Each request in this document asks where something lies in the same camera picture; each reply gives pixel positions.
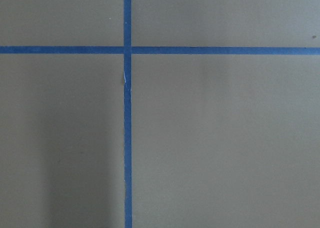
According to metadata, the brown paper table cover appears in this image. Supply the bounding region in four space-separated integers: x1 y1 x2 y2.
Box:
0 0 320 228

